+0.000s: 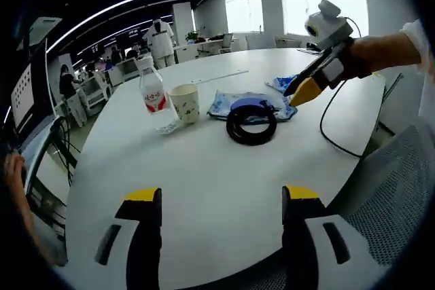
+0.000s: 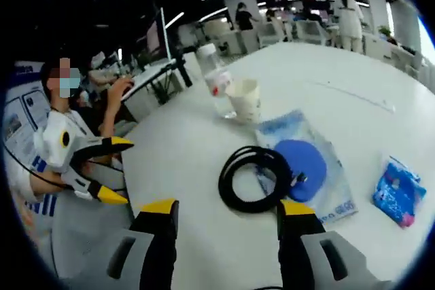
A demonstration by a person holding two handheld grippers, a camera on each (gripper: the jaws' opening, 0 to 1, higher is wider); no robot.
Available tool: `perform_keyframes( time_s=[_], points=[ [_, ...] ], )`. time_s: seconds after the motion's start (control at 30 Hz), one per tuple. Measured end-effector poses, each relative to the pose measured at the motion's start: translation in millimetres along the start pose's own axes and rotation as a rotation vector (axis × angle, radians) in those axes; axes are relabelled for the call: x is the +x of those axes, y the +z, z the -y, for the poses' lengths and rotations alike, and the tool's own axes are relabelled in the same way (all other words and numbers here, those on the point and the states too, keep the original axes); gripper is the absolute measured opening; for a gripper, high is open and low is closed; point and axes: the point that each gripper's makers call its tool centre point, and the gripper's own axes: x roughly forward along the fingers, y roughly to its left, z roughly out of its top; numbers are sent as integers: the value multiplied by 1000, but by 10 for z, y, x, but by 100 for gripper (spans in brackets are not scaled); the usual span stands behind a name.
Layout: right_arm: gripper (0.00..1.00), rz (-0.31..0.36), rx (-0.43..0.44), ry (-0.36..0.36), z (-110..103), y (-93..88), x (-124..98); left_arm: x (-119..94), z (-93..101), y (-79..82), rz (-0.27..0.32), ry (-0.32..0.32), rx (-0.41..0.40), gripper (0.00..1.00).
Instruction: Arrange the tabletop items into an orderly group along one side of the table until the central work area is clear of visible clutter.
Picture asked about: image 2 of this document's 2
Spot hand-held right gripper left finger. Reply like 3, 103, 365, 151
86, 198, 180, 290

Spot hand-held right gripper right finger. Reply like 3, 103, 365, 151
277, 199, 392, 290

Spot clear bag with blue pad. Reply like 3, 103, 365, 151
254, 109, 360, 225

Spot blue tissue packet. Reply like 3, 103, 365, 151
372, 156, 428, 230

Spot clear plastic water bottle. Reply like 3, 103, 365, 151
196, 43, 239, 120

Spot white paper cup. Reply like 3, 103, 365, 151
226, 78, 262, 125

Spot white tabletop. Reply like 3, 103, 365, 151
120, 41, 435, 290

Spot black monitor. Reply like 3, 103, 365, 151
145, 7, 173, 62

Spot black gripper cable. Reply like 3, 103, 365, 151
3, 146, 74, 192

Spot wall poster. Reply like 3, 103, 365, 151
3, 61, 52, 166

